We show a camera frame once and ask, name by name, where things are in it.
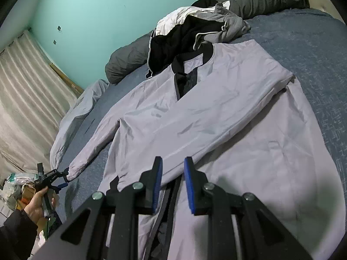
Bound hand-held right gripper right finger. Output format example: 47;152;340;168
184;156;312;260

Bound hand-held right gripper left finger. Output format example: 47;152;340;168
33;156;163;260

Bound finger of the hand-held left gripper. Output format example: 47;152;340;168
52;182;68;194
55;167;70;182

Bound light grey zip jacket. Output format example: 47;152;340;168
66;39;347;260

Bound person's left hand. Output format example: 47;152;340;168
25;189;56;225

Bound pile of bags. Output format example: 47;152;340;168
0;171;37;218

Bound light grey blanket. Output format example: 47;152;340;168
50;79;109;169

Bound beige striped curtain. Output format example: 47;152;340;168
0;28;85;186

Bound black garment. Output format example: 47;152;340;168
145;0;215;80

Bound white garment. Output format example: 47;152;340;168
155;5;218;36

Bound wooden frame strip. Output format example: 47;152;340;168
50;62;85;94

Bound grey drawstring hoodie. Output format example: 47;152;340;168
193;5;251;46

